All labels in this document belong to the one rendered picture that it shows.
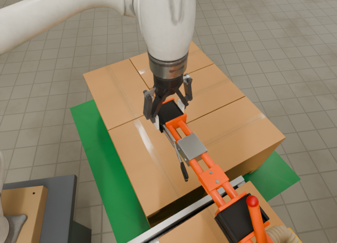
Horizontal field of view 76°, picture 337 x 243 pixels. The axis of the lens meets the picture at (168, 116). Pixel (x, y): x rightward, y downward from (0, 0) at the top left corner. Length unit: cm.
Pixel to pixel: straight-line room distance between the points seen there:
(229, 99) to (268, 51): 157
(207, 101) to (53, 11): 128
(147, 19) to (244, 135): 120
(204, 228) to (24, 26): 74
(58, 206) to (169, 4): 98
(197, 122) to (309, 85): 169
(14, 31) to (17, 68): 270
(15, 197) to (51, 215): 17
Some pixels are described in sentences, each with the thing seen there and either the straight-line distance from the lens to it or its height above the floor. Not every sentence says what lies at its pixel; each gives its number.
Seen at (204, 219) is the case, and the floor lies 95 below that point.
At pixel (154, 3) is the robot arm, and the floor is 159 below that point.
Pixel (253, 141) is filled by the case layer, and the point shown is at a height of 54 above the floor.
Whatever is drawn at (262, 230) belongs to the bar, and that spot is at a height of 128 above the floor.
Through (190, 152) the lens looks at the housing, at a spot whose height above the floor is 122.
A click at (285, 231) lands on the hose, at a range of 68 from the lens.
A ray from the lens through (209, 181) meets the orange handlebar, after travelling 59.
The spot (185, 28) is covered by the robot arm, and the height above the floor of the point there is 154.
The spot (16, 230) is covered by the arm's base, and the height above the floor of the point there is 83.
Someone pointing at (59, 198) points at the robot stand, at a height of 75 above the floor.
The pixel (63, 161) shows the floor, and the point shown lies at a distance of 213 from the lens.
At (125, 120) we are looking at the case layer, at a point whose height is 54.
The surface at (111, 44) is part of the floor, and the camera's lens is 305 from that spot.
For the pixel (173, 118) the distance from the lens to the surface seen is 66.
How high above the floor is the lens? 177
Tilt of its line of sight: 55 degrees down
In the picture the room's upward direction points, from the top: straight up
